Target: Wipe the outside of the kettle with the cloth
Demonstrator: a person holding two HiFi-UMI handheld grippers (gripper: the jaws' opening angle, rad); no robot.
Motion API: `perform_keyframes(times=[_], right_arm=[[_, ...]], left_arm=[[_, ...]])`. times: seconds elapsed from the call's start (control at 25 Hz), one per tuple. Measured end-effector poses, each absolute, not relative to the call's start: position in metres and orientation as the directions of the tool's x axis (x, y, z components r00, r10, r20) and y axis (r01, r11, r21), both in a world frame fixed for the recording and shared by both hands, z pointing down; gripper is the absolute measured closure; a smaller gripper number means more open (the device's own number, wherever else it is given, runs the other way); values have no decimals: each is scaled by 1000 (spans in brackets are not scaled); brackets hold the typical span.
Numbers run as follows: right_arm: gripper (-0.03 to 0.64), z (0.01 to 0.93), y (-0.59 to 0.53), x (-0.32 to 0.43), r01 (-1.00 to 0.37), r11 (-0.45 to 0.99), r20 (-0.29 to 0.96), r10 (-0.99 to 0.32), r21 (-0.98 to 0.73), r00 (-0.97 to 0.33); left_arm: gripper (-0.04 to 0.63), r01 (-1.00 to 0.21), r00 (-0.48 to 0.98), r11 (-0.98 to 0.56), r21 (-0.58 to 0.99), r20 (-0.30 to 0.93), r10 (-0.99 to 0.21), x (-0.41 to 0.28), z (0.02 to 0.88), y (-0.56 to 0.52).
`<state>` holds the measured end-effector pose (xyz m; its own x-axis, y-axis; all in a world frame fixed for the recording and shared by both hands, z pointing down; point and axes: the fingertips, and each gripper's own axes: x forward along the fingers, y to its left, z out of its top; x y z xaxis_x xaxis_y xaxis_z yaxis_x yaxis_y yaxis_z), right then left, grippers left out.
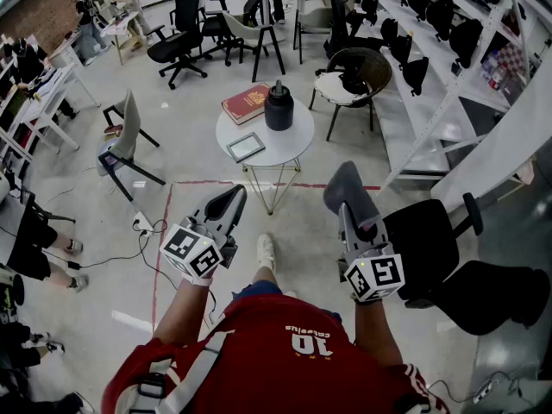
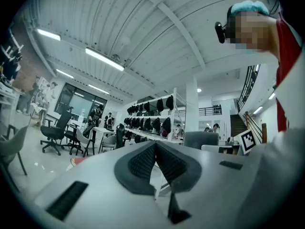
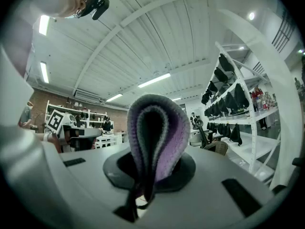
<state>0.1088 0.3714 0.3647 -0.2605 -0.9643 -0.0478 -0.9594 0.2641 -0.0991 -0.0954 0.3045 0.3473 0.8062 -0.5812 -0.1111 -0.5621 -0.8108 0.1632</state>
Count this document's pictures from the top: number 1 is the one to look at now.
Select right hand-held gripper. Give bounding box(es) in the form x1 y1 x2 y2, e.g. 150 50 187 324
338 203 405 304

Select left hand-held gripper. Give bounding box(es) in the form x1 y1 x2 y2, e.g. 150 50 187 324
159 184 248 279

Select grey cloth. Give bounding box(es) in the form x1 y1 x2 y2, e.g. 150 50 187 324
323 160 383 232

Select black vase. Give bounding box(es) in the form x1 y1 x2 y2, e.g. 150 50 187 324
264 79 296 132

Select person's left forearm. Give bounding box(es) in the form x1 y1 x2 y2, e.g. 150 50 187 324
153 280 212 344

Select person's right forearm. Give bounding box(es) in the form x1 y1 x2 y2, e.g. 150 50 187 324
353 302 405 368

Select person's white left shoe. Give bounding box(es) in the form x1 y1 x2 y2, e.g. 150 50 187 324
256 233 277 275

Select white wristband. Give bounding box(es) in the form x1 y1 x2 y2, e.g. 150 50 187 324
180 272 215 288

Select white power strip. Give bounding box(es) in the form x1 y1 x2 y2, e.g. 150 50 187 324
132 212 154 237

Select person's blue shorts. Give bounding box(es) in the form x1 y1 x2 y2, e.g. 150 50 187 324
232 280 284 304

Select round white side table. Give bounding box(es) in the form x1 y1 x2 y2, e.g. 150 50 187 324
215 97 316 216

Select red book with gold ornament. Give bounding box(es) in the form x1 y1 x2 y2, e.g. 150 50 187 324
221 82 272 127

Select beige chair with black legs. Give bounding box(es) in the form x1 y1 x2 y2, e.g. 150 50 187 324
222 10 286 84
292 6 333 65
97 88 167 203

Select white purple floor device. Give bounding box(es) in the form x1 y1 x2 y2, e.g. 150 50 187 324
95 140 120 176

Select white seat cushion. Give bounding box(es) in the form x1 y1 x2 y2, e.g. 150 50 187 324
313 71 372 108

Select red gold small box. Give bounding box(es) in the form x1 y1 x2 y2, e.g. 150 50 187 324
102 122 125 142

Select white shelving rack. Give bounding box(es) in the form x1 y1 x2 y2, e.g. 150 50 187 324
357 0 552 189

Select dark wicker chair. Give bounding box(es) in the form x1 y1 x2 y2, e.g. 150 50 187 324
308 47 392 142

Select row of black bags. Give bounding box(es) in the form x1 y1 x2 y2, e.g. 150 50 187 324
360 0 497 97

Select white body harness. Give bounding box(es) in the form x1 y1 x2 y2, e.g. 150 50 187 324
114 329 229 414

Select person's red shirt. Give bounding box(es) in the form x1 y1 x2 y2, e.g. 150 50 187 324
101 293 452 414

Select white board panel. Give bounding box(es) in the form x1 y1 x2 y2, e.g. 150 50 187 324
430 53 552 215

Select white desk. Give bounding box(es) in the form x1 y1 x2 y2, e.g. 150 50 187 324
0 62 103 163

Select light wooden table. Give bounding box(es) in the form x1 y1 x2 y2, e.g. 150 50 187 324
101 10 146 66

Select grey power strip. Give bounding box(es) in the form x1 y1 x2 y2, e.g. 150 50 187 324
472 371 501 405

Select red white checkered box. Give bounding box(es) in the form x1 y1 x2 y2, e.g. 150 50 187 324
499 43 530 77

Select black picture frame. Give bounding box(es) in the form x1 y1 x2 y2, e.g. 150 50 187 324
225 132 267 164

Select black floor cable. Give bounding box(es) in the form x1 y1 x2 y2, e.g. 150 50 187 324
42 218 182 291

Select black drawstring pouch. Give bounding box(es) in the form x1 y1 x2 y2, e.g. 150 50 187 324
338 65 372 97

